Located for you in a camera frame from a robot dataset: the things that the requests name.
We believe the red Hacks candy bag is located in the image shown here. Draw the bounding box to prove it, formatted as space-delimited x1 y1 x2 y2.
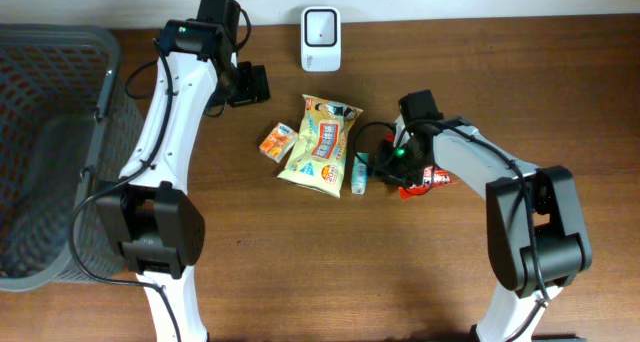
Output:
399 166 455 199

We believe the teal tissue pack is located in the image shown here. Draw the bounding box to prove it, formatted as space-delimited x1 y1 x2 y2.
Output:
351 152 368 195

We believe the orange Kleenex tissue pack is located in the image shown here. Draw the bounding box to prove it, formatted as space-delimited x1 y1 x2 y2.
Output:
259 123 299 163

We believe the yellow snack bag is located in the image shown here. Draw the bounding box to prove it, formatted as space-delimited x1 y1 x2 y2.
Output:
277 94 363 198

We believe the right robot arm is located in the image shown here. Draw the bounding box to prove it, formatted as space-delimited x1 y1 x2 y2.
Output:
372 117 593 341

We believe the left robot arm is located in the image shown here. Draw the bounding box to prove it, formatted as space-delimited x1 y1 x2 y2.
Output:
95 18 270 341

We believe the white barcode scanner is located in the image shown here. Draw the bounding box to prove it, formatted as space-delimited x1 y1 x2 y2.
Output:
300 6 342 72

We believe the grey plastic mesh basket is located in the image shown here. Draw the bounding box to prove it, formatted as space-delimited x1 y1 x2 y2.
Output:
1 24 143 292

